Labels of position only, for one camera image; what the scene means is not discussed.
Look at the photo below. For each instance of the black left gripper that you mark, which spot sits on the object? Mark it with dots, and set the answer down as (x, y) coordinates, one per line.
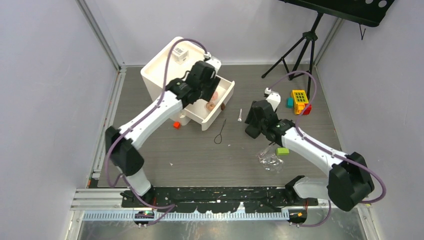
(212, 85)

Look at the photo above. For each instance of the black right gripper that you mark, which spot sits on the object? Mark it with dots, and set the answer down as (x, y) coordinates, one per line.
(251, 119)

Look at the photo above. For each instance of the white small cream tube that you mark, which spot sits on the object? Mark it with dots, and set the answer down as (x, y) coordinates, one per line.
(239, 119)

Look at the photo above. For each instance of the beige makeup sponge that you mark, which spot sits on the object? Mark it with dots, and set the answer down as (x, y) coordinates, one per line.
(210, 106)

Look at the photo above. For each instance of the white drawer organizer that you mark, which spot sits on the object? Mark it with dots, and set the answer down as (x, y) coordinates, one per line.
(185, 67)

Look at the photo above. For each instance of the white barcode box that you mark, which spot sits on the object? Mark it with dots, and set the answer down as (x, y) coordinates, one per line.
(180, 55)

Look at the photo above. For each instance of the pink powder puff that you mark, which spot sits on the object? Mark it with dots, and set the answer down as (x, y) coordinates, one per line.
(215, 96)

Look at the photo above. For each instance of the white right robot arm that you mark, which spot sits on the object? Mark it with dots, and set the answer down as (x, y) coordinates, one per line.
(347, 181)

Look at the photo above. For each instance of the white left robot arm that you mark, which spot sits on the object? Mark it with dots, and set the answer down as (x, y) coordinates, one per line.
(123, 144)

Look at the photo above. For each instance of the teal wooden block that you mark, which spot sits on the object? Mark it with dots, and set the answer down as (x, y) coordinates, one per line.
(290, 103)

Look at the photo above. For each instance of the lime green block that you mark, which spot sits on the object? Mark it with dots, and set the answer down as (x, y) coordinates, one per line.
(282, 151)

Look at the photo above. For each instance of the clear plastic bag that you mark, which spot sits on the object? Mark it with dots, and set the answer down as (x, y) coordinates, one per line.
(269, 159)

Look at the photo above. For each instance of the yellow toy block house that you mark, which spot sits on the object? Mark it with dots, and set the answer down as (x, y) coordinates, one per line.
(300, 100)

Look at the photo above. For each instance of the red toy block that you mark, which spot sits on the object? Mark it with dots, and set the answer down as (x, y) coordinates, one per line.
(307, 110)

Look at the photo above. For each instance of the black hair loop tool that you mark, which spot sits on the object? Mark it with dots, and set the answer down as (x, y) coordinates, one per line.
(218, 138)

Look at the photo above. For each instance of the small orange red cube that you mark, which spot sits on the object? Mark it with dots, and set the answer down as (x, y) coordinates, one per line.
(176, 125)

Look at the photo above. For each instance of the black music stand tray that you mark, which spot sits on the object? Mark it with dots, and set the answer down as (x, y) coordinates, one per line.
(369, 13)

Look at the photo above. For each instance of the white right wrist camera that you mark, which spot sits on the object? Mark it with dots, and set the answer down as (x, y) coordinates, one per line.
(273, 98)

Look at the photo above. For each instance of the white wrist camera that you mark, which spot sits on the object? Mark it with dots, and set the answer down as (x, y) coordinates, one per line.
(273, 98)
(213, 61)

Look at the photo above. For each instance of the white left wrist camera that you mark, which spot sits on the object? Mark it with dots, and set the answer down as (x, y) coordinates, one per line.
(213, 61)

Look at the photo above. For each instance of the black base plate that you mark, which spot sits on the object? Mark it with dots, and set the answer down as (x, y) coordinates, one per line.
(219, 200)

